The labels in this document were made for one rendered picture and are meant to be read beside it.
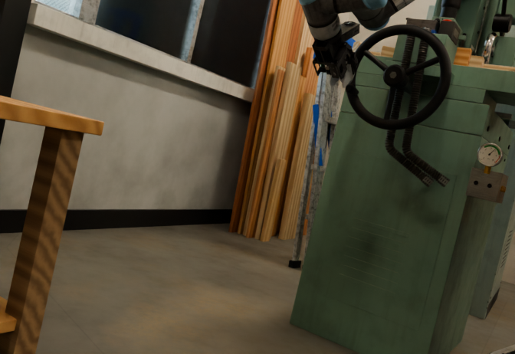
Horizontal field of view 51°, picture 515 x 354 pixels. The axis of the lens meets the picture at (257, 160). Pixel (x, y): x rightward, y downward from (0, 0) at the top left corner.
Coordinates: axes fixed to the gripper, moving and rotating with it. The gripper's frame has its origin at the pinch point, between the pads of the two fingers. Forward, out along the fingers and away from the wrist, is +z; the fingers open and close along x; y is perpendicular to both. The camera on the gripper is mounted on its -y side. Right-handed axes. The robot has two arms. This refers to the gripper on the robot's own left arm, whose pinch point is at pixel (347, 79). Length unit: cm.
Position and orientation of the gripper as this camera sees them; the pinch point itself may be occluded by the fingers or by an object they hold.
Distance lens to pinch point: 151.0
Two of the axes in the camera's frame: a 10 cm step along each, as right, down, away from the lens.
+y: -4.6, 8.0, -3.9
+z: 3.4, 5.6, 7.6
